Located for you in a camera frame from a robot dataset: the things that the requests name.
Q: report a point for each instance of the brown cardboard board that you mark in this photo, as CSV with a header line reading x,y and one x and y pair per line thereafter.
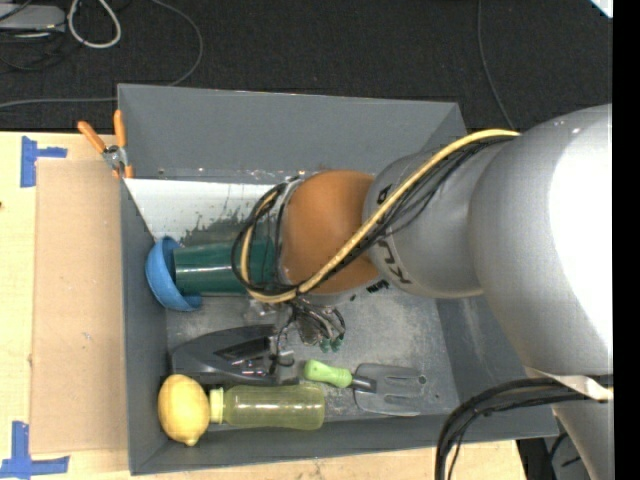
x,y
75,308

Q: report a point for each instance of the clear plastic bottle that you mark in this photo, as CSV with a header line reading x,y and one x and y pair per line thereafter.
x,y
272,407

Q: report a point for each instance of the yellow lemon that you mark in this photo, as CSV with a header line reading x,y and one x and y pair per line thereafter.
x,y
182,408

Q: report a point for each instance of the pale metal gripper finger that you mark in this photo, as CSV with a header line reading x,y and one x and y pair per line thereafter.
x,y
273,359
287,368

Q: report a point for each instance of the dark grey plastic device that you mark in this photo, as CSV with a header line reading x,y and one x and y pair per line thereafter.
x,y
210,355

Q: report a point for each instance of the blue bowl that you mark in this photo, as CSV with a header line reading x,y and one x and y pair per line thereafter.
x,y
159,274

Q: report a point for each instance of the grey metal bin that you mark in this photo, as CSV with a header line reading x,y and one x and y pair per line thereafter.
x,y
390,328

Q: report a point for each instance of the dark green cup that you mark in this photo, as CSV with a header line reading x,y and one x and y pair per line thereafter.
x,y
205,268

